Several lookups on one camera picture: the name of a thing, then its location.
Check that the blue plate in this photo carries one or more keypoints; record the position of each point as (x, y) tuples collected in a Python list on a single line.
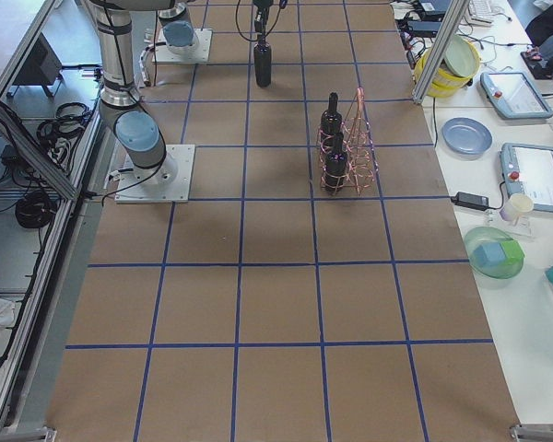
[(466, 136)]

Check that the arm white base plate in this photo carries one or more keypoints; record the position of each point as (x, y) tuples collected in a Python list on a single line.
[(171, 183), (199, 55)]

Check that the dark wine bottle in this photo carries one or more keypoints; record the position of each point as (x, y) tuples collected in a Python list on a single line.
[(335, 164), (262, 57)]

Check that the teach pendant near plate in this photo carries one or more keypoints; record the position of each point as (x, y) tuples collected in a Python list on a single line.
[(528, 169)]

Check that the copper wire wine basket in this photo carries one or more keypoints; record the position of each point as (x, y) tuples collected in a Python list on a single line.
[(361, 164)]

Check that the pale green plate in basket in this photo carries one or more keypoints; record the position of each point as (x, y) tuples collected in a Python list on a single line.
[(458, 57)]

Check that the teach pendant far side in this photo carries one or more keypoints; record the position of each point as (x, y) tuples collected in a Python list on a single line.
[(515, 96)]

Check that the yellow rimmed wooden basket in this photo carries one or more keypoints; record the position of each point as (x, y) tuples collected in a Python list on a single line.
[(445, 83)]

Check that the aluminium frame post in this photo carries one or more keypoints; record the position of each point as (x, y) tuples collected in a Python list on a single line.
[(448, 28)]

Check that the paper cup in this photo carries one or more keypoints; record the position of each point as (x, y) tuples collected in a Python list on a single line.
[(517, 205)]

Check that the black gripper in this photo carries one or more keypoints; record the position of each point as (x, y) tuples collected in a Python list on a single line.
[(261, 18)]

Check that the dark wine bottle far slot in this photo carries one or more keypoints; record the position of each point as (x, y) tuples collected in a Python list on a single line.
[(331, 119)]

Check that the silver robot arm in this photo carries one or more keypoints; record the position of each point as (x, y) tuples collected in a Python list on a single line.
[(120, 106), (177, 29)]

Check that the green bowl with blocks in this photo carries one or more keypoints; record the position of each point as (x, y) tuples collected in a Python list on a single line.
[(493, 252)]

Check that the black power adapter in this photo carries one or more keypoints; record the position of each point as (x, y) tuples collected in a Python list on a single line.
[(471, 201)]

